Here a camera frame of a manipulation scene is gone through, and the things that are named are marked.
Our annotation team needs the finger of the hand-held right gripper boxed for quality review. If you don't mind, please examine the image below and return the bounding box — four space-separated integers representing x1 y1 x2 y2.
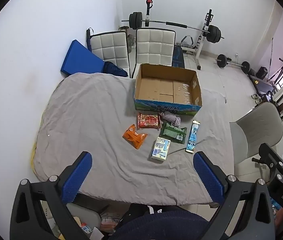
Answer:
258 142 283 178

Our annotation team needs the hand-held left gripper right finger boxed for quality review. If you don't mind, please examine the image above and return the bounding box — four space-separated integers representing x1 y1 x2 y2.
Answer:
193 151 276 240

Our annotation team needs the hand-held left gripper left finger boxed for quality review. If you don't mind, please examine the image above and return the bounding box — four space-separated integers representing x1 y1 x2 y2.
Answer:
10 151 93 240

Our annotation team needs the long light blue packet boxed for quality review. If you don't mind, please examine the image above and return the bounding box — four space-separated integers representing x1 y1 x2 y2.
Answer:
185 120 201 153

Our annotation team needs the white blue tissue pack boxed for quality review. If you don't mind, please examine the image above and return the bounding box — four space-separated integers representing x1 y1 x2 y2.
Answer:
151 137 171 161

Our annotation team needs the green snack packet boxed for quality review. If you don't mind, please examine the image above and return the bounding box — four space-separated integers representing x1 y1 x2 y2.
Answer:
159 121 187 145

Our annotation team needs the orange snack packet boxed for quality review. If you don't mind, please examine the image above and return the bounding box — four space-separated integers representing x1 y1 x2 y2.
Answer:
123 124 148 150

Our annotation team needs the pink cloth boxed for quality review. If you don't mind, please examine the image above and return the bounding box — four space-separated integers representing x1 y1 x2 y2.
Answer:
158 112 181 127

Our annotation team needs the red snack packet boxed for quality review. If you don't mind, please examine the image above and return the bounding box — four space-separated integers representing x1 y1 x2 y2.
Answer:
137 112 162 130

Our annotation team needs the cardboard box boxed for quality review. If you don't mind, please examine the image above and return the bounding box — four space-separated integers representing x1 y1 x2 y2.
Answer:
134 63 203 117

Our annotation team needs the grey plastic chair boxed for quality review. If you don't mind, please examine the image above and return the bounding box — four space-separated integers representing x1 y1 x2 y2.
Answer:
229 102 283 180

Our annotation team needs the grey table cloth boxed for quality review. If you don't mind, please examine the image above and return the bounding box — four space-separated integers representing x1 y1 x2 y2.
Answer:
33 72 234 205

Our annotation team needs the person's dark clothing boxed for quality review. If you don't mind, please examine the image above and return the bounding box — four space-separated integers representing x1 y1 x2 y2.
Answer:
114 204 209 240

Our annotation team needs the black speaker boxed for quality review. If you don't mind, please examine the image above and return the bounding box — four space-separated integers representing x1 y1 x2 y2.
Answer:
256 67 268 79

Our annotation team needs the short barbell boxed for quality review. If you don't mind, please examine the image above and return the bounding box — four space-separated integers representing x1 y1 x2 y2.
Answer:
215 54 250 74

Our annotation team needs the dark blue jacket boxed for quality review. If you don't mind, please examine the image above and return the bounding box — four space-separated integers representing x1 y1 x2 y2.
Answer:
103 61 128 78

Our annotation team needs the blue foam mat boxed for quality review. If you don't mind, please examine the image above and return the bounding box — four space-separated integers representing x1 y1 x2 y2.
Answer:
61 39 106 75

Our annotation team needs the black blue weight bench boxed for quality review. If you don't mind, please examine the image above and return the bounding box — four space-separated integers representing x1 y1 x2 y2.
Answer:
171 45 185 68

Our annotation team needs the white barbell rack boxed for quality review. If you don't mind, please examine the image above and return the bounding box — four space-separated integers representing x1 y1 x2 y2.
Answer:
141 0 215 70

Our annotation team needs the white quilted chair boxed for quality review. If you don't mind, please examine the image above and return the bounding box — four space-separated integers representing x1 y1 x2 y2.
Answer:
90 31 130 70
131 28 176 78

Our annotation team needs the long barbell with black plates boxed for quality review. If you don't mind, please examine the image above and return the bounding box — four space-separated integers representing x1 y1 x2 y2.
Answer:
122 12 224 43

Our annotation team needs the grey padded handle bar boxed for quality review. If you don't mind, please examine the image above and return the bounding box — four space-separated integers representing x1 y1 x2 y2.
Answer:
181 35 194 49

